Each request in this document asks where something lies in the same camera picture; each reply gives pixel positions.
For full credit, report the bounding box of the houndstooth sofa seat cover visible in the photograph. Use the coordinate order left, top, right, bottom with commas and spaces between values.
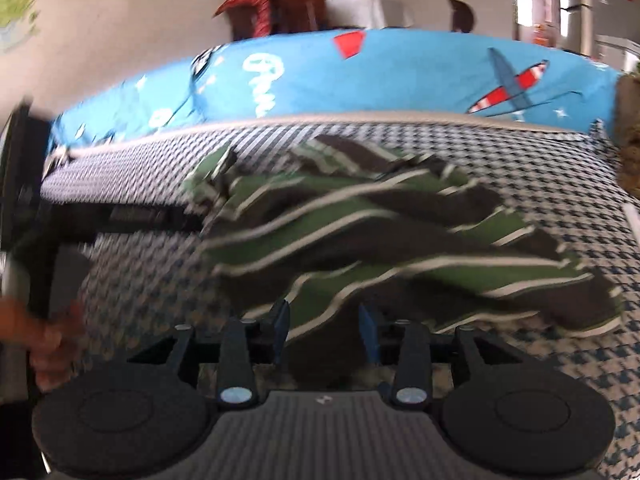
37, 112, 640, 480

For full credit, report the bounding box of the person's left hand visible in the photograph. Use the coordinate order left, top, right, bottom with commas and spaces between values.
0, 300, 86, 393

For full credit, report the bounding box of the blue cushion with airplane print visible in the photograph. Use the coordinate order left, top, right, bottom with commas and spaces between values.
192, 29, 623, 136

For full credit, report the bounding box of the red patterned cloth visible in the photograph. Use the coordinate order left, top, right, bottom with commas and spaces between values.
212, 0, 273, 38

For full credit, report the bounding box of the wooden door frame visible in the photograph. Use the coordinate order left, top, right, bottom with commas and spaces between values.
512, 0, 566, 48

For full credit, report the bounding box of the brown wooden chair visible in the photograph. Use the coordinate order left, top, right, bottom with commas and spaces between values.
269, 0, 328, 35
227, 5, 261, 41

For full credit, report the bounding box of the table with white tablecloth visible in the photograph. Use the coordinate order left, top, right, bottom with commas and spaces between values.
324, 0, 416, 30

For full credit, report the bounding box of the blue cushion with star print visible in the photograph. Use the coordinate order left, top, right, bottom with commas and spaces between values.
50, 67, 208, 143

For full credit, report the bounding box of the green striped shirt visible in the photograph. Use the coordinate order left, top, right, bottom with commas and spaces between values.
182, 134, 626, 391

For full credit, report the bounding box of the silver refrigerator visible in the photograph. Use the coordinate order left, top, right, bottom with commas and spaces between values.
560, 0, 640, 68

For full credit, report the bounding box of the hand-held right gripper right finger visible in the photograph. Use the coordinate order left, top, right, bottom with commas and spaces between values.
359, 304, 526, 408

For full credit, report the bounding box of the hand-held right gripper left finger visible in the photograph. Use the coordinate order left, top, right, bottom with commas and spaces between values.
127, 300, 292, 408

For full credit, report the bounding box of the dark wooden chair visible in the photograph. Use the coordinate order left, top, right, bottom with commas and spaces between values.
446, 0, 476, 33

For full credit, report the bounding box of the green plant wall sticker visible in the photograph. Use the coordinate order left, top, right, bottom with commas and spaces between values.
0, 0, 41, 53

